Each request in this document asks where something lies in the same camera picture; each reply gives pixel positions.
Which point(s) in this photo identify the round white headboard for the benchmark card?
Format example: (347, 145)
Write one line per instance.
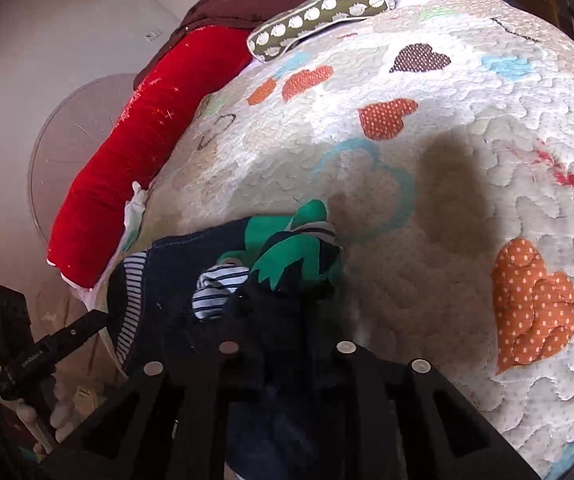
(70, 136)

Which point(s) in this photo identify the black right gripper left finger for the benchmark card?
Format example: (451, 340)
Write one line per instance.
(168, 421)

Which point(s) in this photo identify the navy striped frog pants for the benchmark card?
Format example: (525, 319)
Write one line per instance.
(278, 277)

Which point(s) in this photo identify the dark maroon blanket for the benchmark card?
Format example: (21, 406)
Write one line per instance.
(241, 14)

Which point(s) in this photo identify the white wall socket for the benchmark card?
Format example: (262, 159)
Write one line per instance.
(150, 36)

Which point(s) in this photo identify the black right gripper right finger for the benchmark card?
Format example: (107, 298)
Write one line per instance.
(367, 418)

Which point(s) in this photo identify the green white patterned pillow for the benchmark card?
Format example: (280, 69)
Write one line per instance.
(276, 36)

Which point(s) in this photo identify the long red bolster pillow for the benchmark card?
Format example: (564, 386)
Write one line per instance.
(90, 222)

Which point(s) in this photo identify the heart patterned quilt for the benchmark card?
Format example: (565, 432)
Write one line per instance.
(441, 137)

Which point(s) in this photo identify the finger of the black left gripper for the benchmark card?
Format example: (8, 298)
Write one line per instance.
(35, 364)

